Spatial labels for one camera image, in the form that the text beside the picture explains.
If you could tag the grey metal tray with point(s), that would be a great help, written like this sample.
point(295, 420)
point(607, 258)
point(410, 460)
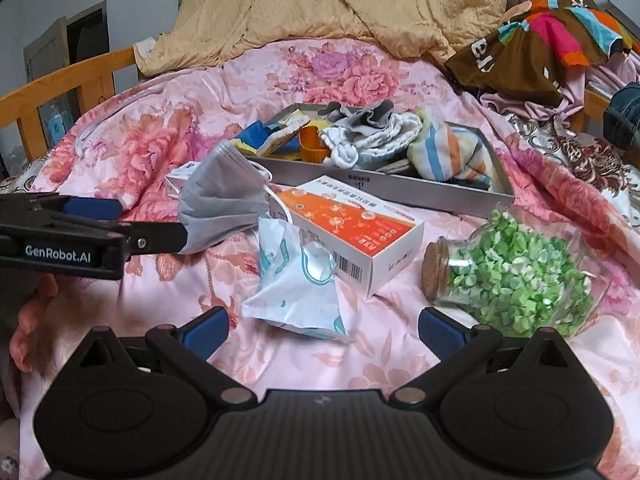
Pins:
point(400, 192)

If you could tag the person's left hand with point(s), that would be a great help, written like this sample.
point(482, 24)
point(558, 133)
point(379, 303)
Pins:
point(24, 340)

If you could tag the white teal mask packet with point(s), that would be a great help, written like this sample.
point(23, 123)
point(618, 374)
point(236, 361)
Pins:
point(295, 285)

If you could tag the pink floral bedsheet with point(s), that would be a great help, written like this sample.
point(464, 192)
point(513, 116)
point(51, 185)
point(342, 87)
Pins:
point(350, 70)

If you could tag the white gauze cloth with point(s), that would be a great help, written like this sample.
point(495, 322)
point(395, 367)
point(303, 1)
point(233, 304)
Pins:
point(350, 140)

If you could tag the striped sock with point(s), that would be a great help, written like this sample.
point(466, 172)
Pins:
point(445, 152)

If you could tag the yellow quilt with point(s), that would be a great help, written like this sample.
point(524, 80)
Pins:
point(325, 5)

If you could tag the colourful brown garment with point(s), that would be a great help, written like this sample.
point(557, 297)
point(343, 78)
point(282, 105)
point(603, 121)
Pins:
point(540, 45)

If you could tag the wooden bed frame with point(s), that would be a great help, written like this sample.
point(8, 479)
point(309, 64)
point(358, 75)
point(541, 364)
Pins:
point(65, 90)

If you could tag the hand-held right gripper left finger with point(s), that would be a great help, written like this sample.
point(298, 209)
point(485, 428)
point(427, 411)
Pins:
point(205, 332)

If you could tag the orange white medicine box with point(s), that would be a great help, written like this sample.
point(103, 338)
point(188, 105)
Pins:
point(360, 225)

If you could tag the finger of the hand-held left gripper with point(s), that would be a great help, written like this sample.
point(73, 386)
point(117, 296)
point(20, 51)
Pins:
point(92, 208)
point(155, 240)

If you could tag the grey door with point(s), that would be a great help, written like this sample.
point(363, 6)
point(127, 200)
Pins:
point(70, 40)

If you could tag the blue jeans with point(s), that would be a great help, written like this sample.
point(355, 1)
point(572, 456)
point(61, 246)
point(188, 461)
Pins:
point(622, 115)

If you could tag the pink cloth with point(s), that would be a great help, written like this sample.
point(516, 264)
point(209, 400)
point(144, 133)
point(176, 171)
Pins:
point(600, 80)

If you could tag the orange cup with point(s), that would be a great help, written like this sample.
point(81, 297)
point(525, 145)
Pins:
point(312, 142)

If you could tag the white blue medicine box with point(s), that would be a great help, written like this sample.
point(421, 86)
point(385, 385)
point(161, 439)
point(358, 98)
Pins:
point(175, 175)

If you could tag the yellow blue patterned cloth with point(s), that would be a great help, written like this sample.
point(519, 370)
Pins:
point(255, 135)

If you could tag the grey sock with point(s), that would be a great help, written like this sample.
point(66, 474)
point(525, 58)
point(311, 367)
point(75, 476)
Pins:
point(370, 110)

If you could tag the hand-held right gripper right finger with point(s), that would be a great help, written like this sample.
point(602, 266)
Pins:
point(442, 332)

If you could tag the glass jar of green stars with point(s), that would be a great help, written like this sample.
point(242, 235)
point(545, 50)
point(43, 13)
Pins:
point(510, 275)

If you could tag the grey face mask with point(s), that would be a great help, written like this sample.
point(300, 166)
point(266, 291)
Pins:
point(225, 195)

